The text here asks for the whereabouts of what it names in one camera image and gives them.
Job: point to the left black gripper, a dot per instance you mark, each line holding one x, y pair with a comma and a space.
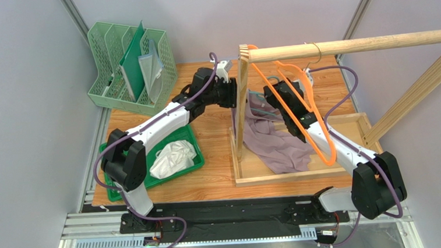
231, 98

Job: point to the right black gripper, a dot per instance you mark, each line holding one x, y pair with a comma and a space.
271, 90

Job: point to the orange velvet hanger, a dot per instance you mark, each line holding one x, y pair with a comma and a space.
306, 120

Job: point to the mauve tank top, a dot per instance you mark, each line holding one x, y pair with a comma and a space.
280, 151

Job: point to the white tank top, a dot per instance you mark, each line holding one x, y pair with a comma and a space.
174, 157

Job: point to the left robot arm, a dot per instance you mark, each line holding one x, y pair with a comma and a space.
124, 159

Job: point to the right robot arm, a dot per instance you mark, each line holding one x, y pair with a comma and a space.
377, 185

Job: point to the wooden clothes rack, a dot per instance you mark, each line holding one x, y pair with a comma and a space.
250, 170

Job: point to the grey mesh pouch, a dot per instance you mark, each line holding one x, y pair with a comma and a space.
152, 67

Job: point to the light green file organizer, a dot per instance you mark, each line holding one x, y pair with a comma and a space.
108, 42

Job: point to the dark green folder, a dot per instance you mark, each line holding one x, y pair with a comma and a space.
130, 66

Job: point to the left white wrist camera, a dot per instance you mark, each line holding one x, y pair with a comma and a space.
223, 68

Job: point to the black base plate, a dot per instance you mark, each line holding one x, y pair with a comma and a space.
228, 219

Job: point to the aluminium frame rail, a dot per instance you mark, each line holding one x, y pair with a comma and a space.
100, 229

